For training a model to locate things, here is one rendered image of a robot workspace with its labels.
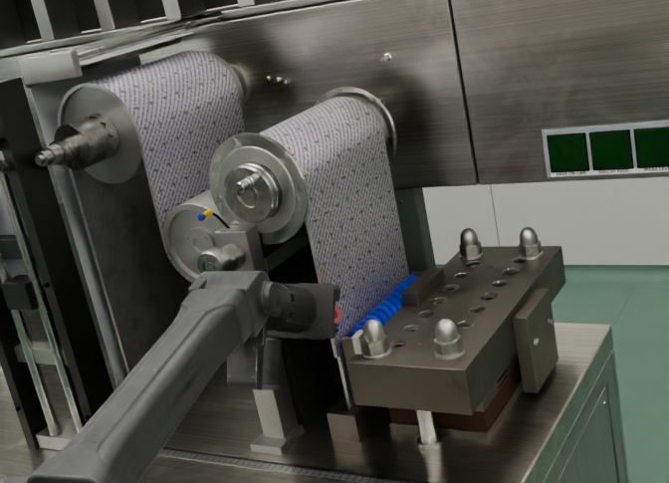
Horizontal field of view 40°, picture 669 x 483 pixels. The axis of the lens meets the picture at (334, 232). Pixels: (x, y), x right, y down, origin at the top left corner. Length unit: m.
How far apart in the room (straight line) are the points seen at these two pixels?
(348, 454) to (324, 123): 0.44
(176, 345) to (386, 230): 0.54
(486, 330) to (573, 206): 2.77
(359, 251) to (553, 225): 2.76
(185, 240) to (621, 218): 2.82
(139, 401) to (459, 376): 0.44
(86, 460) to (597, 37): 0.87
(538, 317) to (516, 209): 2.76
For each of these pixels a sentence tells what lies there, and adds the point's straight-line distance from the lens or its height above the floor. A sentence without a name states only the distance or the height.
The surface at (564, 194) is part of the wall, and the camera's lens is 3.93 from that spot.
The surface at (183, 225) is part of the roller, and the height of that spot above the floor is 1.20.
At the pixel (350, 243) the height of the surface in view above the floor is 1.14.
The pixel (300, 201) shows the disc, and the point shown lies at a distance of 1.15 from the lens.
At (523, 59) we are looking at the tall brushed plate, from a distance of 1.34.
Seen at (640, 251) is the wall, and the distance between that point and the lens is 3.94.
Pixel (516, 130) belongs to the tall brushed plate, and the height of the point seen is 1.22.
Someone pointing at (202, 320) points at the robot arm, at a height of 1.21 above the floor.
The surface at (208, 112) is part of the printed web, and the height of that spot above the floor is 1.33.
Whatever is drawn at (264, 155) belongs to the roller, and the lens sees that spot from 1.15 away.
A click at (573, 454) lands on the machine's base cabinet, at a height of 0.82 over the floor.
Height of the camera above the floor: 1.52
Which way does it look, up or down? 17 degrees down
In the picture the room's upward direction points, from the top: 12 degrees counter-clockwise
